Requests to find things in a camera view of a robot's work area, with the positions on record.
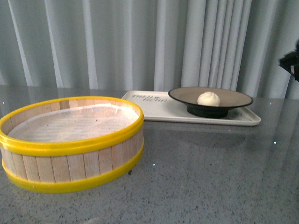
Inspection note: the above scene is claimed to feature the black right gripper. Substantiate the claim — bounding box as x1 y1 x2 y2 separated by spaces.
279 40 299 82

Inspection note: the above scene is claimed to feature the white steamed bun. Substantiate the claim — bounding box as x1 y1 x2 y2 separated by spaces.
197 91 221 106

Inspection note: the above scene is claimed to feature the brown plate with black rim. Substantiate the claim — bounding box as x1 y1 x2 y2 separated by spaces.
168 87 253 119

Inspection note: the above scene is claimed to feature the grey curtain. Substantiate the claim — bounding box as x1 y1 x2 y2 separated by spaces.
0 0 299 99

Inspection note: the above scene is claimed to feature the white steamer liner cloth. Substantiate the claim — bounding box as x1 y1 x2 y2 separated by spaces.
8 104 139 142

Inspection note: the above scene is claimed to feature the yellow rimmed wooden steamer basket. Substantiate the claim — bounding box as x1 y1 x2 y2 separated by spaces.
0 96 144 193

